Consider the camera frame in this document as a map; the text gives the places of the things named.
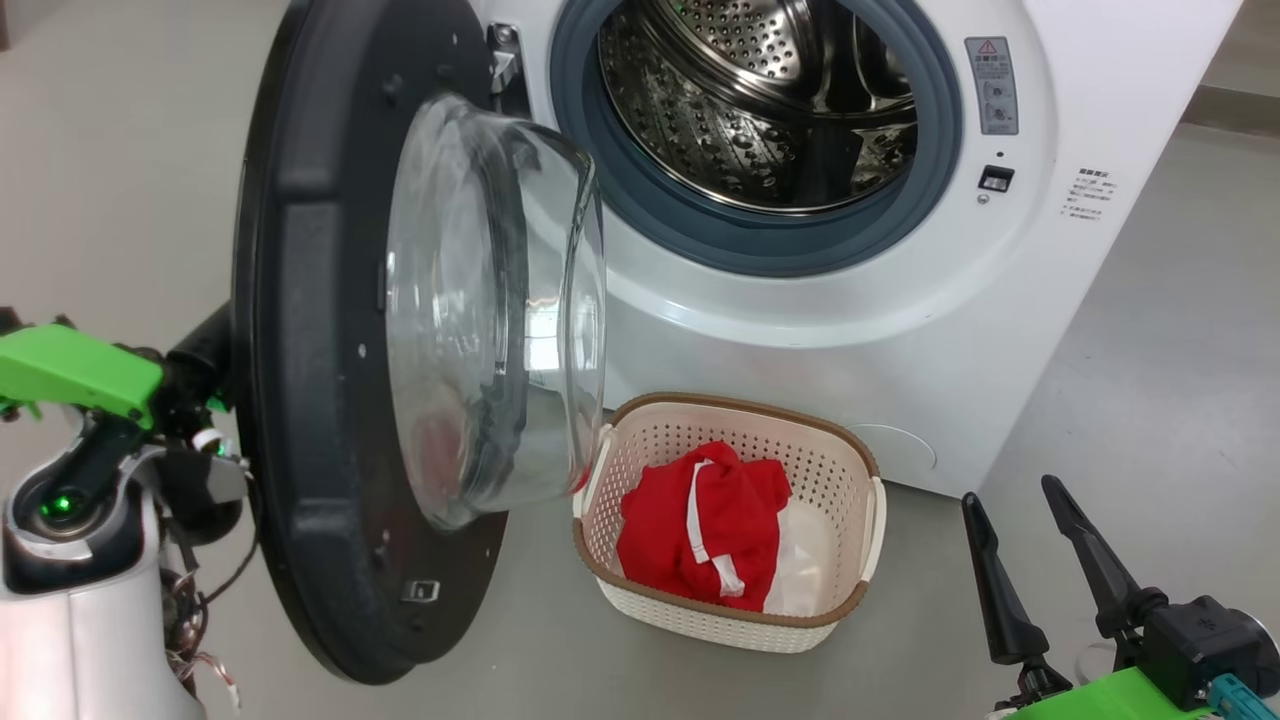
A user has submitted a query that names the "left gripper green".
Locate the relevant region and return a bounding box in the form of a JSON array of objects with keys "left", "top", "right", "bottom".
[{"left": 0, "top": 300, "right": 237, "bottom": 431}]

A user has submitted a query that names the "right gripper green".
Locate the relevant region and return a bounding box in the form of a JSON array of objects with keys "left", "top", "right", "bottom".
[{"left": 962, "top": 475, "right": 1236, "bottom": 720}]

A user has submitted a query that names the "black washing machine door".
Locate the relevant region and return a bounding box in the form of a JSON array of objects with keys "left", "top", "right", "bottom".
[{"left": 232, "top": 0, "right": 608, "bottom": 686}]

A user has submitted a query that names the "white garment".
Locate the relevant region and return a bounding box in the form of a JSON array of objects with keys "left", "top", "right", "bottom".
[{"left": 762, "top": 497, "right": 833, "bottom": 618}]

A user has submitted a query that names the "red garment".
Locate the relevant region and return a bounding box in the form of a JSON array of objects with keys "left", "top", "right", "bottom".
[{"left": 616, "top": 442, "right": 793, "bottom": 612}]

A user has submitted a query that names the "white washing machine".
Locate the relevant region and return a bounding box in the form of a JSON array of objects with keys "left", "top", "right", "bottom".
[{"left": 470, "top": 0, "right": 1246, "bottom": 498}]

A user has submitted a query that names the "metal door hinge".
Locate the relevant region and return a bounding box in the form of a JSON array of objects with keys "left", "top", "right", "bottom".
[{"left": 487, "top": 22, "right": 523, "bottom": 96}]

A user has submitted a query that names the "cream laundry basket brown rim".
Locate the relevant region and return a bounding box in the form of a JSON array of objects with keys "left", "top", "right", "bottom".
[{"left": 572, "top": 392, "right": 888, "bottom": 655}]

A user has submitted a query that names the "grey rubber door gasket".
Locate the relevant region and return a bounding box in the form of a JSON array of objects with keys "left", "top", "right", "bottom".
[{"left": 548, "top": 0, "right": 964, "bottom": 279}]

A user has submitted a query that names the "steel washing drum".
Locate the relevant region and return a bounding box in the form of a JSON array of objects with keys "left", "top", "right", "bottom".
[{"left": 598, "top": 0, "right": 919, "bottom": 213}]

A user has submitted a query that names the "round white filter cover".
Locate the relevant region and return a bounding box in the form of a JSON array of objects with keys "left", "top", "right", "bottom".
[{"left": 862, "top": 425, "right": 939, "bottom": 473}]

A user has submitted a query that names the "grey warning sticker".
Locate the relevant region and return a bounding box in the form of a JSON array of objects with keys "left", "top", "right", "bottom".
[{"left": 964, "top": 36, "right": 1020, "bottom": 136}]

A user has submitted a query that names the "right camera cable teal plug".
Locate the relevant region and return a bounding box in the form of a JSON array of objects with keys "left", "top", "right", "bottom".
[{"left": 1207, "top": 675, "right": 1253, "bottom": 720}]

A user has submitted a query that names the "left arm wire bundle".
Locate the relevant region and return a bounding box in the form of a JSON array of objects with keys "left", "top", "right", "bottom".
[{"left": 160, "top": 540, "right": 261, "bottom": 711}]

